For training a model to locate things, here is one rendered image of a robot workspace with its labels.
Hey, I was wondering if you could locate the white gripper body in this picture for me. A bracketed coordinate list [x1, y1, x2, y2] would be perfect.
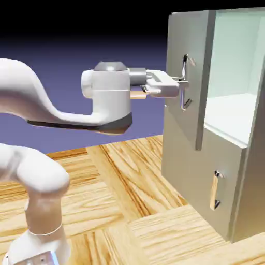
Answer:
[145, 69, 180, 98]

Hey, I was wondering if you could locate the silver curved door handle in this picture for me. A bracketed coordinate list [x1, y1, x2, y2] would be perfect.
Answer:
[180, 54, 196, 112]

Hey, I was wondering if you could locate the grey cabinet door, tall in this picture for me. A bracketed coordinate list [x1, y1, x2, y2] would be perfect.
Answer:
[163, 9, 217, 151]

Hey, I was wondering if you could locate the grey cabinet door, short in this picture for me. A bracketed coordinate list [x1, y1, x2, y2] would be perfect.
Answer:
[161, 112, 248, 242]

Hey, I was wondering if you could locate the grey cabinet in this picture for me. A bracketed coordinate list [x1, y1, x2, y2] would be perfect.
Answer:
[161, 6, 265, 244]

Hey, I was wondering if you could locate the tan shiny door handle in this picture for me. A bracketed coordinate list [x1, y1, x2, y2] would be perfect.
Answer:
[209, 170, 224, 211]

